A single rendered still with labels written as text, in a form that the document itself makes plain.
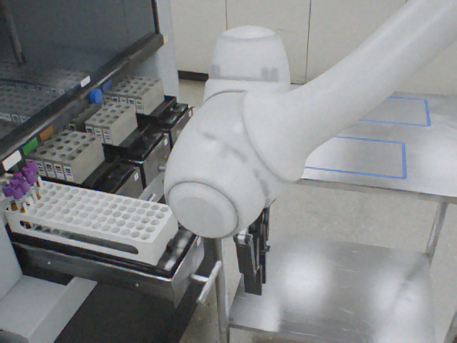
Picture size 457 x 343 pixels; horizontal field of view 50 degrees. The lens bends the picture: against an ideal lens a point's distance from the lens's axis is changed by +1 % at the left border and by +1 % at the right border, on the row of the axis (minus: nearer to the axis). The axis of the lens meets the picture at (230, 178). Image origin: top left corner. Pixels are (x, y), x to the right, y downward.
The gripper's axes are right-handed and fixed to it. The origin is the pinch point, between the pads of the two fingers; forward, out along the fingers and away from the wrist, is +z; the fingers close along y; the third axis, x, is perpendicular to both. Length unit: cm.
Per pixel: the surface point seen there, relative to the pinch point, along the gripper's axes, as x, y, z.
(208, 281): -8.5, 0.5, 4.0
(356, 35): -7, -228, 39
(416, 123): 24, -55, -2
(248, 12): -72, -229, 29
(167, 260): -14.4, 3.5, -2.4
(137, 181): -33.1, -20.3, 1.3
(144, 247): -17.3, 5.1, -6.1
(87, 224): -29.2, 3.0, -6.7
